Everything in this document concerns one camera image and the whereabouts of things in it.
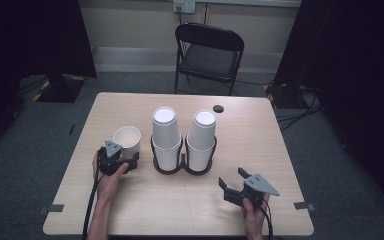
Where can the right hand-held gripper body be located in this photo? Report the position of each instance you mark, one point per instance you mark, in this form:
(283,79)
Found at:
(256,188)

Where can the white wall outlet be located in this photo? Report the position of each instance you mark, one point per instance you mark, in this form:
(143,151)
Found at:
(184,6)

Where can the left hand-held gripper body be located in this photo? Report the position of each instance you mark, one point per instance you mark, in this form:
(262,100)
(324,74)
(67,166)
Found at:
(111,160)

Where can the white paper cup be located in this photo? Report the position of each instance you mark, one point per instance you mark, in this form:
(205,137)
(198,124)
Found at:
(128,136)

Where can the person's right hand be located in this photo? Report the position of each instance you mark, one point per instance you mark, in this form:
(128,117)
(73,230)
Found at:
(255,218)

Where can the person's left hand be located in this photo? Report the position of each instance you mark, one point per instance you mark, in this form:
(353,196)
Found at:
(108,185)

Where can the grey tape strip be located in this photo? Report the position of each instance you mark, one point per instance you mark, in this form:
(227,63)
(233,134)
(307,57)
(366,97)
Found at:
(304,206)
(51,208)

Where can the stack of white cups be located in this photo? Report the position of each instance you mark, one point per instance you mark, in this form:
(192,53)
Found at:
(165,133)
(201,135)

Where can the black stand base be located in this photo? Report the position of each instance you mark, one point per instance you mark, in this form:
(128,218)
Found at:
(60,90)
(281,96)

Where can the black round table grommet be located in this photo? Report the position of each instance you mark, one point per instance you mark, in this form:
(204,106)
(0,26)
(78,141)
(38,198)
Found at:
(218,108)

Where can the black folding chair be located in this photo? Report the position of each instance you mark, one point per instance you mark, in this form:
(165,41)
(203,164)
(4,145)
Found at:
(210,60)

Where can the black double cup holder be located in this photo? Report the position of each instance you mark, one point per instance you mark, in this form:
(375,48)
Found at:
(182,165)

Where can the black curtain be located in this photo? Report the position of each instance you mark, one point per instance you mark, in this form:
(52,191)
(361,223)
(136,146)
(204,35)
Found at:
(30,36)
(353,66)

